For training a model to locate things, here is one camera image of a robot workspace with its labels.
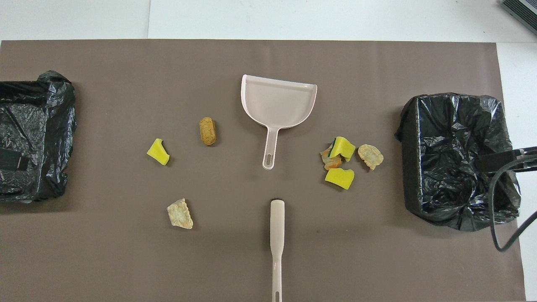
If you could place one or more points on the grey ribbed device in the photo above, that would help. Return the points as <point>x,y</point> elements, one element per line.
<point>524,10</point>

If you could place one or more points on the orange bread crust piece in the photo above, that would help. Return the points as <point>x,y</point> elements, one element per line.
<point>331,162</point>

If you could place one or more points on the yellow sponge with green pad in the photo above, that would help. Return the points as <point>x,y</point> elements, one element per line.
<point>345,147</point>

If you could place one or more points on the oval brown bread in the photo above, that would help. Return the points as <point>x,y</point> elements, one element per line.
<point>207,131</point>

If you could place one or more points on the beige rounded bread chunk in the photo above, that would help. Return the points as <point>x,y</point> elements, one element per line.
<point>370,156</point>

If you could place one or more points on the beige plastic dustpan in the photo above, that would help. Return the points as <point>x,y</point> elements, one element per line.
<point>277,105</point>

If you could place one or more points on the brown paper table mat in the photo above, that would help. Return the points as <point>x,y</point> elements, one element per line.
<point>126,84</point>

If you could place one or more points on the beige angular bread chunk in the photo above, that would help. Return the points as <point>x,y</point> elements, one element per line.
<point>180,214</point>

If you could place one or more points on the beige hand brush black bristles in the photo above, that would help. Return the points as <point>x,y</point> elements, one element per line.
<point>277,218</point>

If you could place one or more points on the black bag lined bin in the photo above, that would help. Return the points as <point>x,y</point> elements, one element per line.
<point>444,147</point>
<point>37,126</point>

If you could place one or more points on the small yellow sponge wedge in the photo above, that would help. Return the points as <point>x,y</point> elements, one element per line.
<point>157,152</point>

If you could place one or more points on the yellow sponge chunk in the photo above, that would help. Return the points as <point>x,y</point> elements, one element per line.
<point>340,178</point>

